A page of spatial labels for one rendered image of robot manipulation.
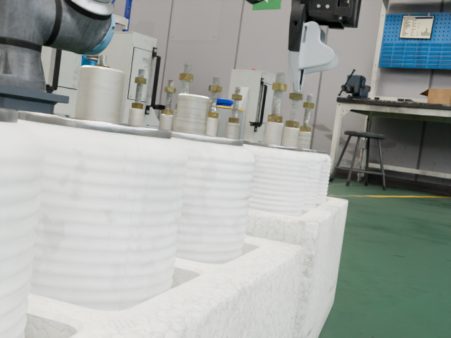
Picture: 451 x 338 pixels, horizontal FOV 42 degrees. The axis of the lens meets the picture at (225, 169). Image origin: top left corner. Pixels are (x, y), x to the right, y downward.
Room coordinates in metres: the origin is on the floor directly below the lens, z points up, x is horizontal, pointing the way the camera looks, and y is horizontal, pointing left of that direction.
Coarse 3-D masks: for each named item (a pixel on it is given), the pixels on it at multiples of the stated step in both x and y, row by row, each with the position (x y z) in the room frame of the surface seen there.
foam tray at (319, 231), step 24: (264, 216) 0.62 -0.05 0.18; (288, 216) 0.63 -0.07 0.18; (312, 216) 0.66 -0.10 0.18; (336, 216) 0.79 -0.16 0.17; (288, 240) 0.61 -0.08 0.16; (312, 240) 0.60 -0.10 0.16; (336, 240) 0.85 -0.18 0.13; (312, 264) 0.60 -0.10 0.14; (336, 264) 0.91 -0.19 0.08; (312, 288) 0.63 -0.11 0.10; (312, 312) 0.66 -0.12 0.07; (312, 336) 0.70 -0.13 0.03
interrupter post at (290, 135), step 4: (284, 128) 0.81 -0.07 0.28; (288, 128) 0.80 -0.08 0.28; (292, 128) 0.80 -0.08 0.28; (296, 128) 0.80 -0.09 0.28; (284, 132) 0.80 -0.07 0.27; (288, 132) 0.80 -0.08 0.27; (292, 132) 0.80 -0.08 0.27; (296, 132) 0.80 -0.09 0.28; (284, 136) 0.80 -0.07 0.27; (288, 136) 0.80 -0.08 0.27; (292, 136) 0.80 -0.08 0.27; (296, 136) 0.80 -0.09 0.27; (284, 140) 0.80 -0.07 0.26; (288, 140) 0.80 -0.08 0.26; (292, 140) 0.80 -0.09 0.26; (296, 140) 0.80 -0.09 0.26; (284, 144) 0.80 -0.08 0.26; (288, 144) 0.80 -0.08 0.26; (292, 144) 0.80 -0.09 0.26; (296, 144) 0.80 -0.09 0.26
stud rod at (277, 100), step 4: (280, 72) 0.69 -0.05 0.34; (280, 76) 0.69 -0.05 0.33; (284, 76) 0.69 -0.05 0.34; (280, 80) 0.69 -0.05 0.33; (284, 80) 0.69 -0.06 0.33; (276, 92) 0.69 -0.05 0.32; (280, 92) 0.69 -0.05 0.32; (276, 96) 0.69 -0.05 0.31; (280, 96) 0.69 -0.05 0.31; (276, 100) 0.69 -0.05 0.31; (280, 100) 0.69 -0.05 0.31; (272, 104) 0.70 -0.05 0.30; (276, 104) 0.69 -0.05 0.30; (280, 104) 0.69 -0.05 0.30; (272, 108) 0.69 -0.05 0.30; (276, 108) 0.69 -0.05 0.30; (280, 108) 0.69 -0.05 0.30; (272, 112) 0.69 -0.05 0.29; (276, 112) 0.69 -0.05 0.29
